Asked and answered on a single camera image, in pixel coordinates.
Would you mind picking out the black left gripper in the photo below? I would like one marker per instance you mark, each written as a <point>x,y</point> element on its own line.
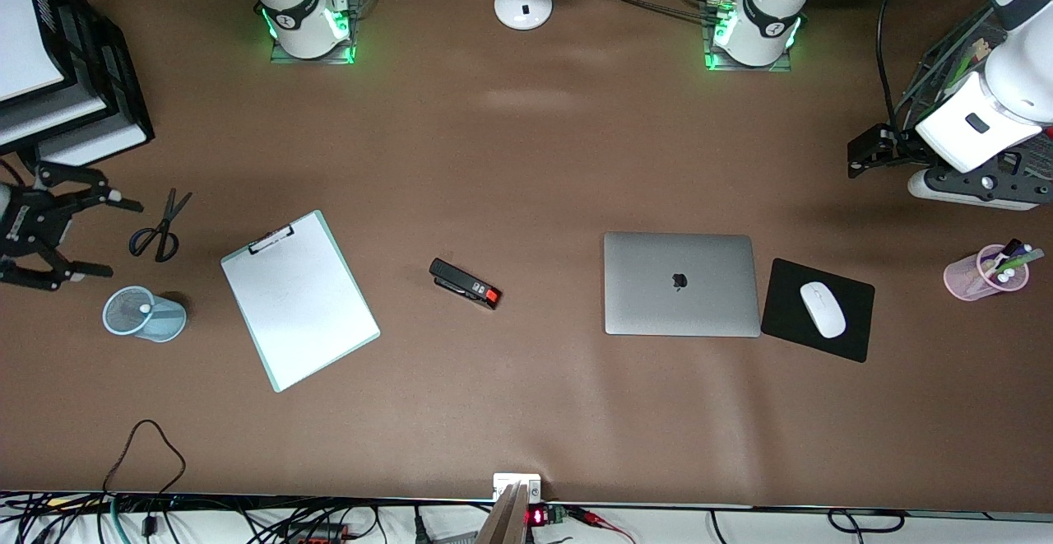
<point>894,147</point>

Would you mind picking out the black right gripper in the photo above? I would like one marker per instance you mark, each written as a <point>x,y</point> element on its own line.
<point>25,223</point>

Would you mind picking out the blue marker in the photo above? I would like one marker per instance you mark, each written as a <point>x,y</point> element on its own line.
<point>146,309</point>

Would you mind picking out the silver laptop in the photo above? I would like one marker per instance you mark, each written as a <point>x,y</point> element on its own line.
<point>658,297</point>

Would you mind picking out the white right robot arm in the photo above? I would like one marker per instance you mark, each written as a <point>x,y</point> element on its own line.
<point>296,9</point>

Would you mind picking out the black marker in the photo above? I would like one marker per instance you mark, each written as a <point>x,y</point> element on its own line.
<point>1011,246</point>

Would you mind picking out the light green marker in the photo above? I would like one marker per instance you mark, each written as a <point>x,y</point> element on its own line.
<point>1024,261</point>

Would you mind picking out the white paper stack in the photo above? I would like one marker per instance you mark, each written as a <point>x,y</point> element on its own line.
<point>90,147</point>
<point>25,42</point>
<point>49,120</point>

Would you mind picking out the black scissors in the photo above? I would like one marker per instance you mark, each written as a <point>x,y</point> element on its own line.
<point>165,225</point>

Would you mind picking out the green pen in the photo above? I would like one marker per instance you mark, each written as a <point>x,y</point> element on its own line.
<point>961,71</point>

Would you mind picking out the light blue mesh cup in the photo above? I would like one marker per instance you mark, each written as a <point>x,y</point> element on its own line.
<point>164,326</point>

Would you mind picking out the pink mesh pen cup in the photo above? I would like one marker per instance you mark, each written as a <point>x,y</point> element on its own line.
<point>962,281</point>

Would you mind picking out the white computer mouse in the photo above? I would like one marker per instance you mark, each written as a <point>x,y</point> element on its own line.
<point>823,309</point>

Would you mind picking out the black stacked document tray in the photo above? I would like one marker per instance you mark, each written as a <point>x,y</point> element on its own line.
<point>107,58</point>

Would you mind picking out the black mouse pad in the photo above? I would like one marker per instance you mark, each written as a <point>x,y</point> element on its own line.
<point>781,322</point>

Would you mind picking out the mint green clipboard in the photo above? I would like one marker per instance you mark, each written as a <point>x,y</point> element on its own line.
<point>323,225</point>

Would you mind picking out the white paper sheet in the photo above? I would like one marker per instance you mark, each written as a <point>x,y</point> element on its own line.
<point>313,322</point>

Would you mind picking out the black stapler with red end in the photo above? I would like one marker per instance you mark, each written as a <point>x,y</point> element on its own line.
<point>461,281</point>

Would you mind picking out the red display circuit board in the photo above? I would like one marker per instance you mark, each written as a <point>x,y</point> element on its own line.
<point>539,517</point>

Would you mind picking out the white mounting bracket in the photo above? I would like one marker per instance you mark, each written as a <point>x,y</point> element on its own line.
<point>517,482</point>

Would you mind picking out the grey stand post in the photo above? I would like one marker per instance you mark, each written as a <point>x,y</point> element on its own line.
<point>506,519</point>

